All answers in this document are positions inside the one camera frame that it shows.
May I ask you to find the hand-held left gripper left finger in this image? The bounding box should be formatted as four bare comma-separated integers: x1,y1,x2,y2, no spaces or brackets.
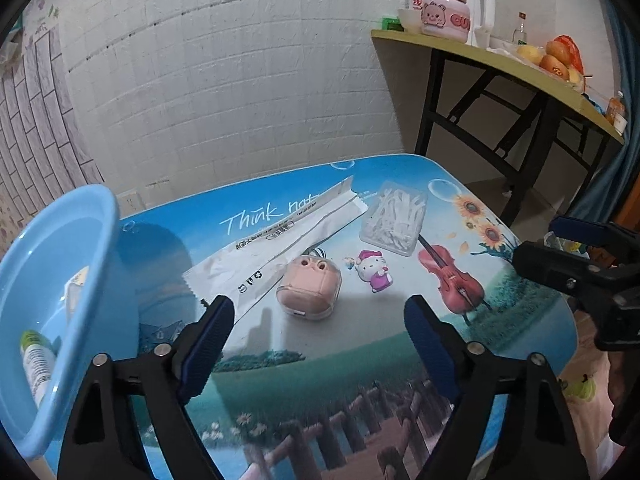
57,295,236,480

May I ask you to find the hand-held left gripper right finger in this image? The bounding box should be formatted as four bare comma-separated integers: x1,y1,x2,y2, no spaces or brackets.
404,294,592,480

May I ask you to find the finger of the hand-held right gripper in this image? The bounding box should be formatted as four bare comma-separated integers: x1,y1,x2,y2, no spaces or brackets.
512,241,610,307
549,216,640,267

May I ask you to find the pink earbud case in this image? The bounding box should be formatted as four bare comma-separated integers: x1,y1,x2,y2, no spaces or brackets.
276,255,342,320

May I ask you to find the green and white tube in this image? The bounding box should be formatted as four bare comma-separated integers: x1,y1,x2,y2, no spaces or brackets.
19,329,63,411

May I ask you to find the light blue plastic basin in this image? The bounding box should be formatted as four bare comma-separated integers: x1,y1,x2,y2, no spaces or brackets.
0,185,121,458

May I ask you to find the blue curtain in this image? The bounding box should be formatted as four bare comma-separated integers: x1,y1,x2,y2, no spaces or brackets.
570,0,640,226

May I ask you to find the pink printed blanket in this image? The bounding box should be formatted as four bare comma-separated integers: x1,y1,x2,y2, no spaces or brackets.
559,305,640,461

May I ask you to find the small cat figurine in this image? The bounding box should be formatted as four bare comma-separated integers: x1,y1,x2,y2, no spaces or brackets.
343,250,393,293

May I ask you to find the orange juice bottle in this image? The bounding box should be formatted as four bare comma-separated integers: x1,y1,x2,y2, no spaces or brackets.
606,91,628,133

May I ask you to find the long white foil packet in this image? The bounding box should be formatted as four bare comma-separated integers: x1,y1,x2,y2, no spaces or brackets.
182,175,368,321

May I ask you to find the orange fruit with sticker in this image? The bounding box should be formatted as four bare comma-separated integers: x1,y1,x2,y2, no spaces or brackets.
539,54,571,81

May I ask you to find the yellow folding table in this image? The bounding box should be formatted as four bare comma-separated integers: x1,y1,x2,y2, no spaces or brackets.
371,29,626,226

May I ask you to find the white electric kettle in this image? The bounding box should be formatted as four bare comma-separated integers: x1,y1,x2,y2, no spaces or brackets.
462,0,497,48

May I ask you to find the pink bear jar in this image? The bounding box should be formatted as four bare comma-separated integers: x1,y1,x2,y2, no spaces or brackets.
420,0,473,41

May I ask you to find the white bowl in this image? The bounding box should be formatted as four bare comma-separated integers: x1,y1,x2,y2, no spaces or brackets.
397,7,423,33

